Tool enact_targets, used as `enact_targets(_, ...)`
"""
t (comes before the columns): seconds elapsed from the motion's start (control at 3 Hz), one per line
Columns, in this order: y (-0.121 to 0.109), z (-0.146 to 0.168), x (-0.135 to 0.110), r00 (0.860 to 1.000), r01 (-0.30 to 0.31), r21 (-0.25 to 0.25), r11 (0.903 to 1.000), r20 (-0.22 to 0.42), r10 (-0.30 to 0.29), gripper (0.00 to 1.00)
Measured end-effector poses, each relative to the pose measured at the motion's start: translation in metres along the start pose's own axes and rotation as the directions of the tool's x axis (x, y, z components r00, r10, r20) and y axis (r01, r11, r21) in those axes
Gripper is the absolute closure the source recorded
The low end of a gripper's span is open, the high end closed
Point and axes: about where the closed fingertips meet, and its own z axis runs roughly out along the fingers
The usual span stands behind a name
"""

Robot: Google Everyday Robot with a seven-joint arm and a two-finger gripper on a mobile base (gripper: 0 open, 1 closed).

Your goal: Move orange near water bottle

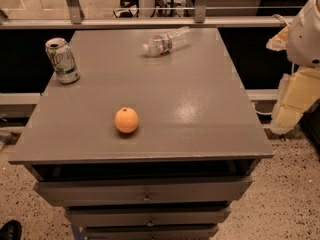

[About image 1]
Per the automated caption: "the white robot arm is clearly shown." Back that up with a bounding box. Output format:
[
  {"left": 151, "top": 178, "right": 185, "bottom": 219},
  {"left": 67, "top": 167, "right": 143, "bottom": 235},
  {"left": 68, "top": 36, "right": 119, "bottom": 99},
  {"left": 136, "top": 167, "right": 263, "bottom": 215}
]
[{"left": 266, "top": 0, "right": 320, "bottom": 135}]

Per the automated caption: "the grey drawer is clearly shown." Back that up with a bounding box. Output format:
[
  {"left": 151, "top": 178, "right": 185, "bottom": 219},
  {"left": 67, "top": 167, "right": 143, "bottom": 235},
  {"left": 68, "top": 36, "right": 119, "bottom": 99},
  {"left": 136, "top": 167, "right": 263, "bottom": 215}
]
[
  {"left": 34, "top": 176, "right": 253, "bottom": 207},
  {"left": 85, "top": 224, "right": 218, "bottom": 240},
  {"left": 65, "top": 206, "right": 231, "bottom": 227}
]

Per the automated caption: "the middle grey drawer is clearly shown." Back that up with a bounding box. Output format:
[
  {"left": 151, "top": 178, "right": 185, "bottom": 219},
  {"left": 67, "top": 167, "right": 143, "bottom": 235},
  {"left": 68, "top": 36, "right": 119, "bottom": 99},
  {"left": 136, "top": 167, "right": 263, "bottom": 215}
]
[{"left": 65, "top": 206, "right": 231, "bottom": 227}]

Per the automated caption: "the bottom grey drawer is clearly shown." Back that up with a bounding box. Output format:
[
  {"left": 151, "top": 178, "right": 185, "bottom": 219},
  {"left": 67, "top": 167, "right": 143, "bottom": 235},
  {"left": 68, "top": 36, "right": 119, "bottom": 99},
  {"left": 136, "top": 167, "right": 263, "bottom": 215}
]
[{"left": 85, "top": 224, "right": 218, "bottom": 240}]

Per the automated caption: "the black shoe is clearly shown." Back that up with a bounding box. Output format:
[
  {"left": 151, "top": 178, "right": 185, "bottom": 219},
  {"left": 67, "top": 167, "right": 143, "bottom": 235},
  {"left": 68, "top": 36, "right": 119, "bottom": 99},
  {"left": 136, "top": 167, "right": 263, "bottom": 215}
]
[{"left": 0, "top": 220, "right": 22, "bottom": 240}]

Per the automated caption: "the white cable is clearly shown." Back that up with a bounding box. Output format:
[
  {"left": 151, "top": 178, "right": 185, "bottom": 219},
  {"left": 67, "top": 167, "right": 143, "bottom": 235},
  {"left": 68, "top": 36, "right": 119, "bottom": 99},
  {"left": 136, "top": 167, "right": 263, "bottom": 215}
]
[{"left": 252, "top": 102, "right": 276, "bottom": 117}]

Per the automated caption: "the white green soda can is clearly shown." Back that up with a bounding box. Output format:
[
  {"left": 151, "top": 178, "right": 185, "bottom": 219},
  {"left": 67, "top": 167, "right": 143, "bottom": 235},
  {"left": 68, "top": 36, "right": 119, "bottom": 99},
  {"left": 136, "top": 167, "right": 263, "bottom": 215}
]
[{"left": 45, "top": 38, "right": 80, "bottom": 84}]

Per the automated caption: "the clear plastic water bottle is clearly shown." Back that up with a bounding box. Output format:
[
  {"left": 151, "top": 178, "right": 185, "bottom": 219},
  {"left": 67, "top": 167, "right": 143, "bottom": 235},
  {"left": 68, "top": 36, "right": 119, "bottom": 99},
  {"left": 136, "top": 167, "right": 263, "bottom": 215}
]
[{"left": 142, "top": 26, "right": 192, "bottom": 57}]

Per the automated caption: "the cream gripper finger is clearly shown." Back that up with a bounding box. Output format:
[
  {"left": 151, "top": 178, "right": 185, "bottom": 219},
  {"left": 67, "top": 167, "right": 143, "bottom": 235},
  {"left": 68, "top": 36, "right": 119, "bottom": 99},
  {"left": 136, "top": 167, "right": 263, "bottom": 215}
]
[
  {"left": 270, "top": 67, "right": 320, "bottom": 134},
  {"left": 266, "top": 26, "right": 289, "bottom": 51}
]

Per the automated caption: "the orange fruit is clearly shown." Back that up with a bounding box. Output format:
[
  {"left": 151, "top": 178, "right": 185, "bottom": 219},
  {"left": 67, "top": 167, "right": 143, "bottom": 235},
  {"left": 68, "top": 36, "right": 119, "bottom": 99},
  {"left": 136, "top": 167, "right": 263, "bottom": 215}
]
[{"left": 114, "top": 107, "right": 139, "bottom": 133}]

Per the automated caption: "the top grey drawer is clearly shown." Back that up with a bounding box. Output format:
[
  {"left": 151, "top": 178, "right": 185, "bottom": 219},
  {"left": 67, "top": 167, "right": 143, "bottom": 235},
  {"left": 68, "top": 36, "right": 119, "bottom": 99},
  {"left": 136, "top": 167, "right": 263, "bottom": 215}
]
[{"left": 34, "top": 176, "right": 253, "bottom": 207}]

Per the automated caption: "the grey drawer cabinet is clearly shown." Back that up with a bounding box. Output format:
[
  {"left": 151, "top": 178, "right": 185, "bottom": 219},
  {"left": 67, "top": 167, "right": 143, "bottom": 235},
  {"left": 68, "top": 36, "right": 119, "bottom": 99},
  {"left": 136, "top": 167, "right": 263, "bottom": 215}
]
[{"left": 8, "top": 27, "right": 275, "bottom": 240}]

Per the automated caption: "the grey metal railing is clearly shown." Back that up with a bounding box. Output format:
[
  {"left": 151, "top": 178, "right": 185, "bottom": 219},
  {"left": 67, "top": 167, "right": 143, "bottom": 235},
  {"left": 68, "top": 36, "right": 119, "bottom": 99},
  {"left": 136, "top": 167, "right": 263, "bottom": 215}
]
[{"left": 0, "top": 0, "right": 293, "bottom": 29}]

